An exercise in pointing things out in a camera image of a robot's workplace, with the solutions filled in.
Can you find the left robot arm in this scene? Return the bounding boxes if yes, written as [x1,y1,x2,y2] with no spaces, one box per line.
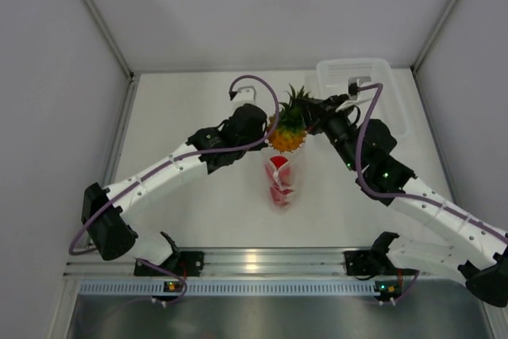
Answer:
[82,103,267,275]

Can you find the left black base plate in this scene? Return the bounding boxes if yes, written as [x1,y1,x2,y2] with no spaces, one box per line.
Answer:
[133,251,205,277]

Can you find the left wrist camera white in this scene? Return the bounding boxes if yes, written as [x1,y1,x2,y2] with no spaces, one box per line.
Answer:
[229,86,256,109]

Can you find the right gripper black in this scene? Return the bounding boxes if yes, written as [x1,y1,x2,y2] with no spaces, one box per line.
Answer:
[298,94,361,171]

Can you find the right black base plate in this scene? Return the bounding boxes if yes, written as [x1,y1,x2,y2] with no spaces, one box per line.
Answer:
[344,250,380,278]

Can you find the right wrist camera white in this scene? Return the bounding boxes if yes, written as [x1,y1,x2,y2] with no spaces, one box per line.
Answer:
[348,76,372,100]

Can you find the fake pineapple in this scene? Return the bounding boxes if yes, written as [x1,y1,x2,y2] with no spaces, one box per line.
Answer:
[268,85,310,153]

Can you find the white plastic basket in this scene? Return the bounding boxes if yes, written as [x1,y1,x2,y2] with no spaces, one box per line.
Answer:
[316,58,410,137]

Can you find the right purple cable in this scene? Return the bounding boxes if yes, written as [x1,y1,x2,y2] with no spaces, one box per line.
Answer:
[348,83,508,306]

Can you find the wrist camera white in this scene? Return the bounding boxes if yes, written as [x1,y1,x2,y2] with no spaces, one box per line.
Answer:
[229,86,256,109]
[348,76,372,100]

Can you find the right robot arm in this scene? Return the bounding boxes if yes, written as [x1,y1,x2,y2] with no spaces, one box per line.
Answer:
[298,94,507,307]

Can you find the clear zip top bag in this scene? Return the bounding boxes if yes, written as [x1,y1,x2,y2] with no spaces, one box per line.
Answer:
[261,146,306,214]

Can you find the aluminium mounting rail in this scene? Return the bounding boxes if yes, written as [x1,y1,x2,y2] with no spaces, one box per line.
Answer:
[63,246,457,277]

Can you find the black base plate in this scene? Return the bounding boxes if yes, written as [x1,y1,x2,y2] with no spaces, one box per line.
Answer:
[133,251,205,277]
[344,250,380,278]

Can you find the white slotted cable duct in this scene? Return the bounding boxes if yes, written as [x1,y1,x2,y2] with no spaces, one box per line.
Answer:
[79,279,387,297]

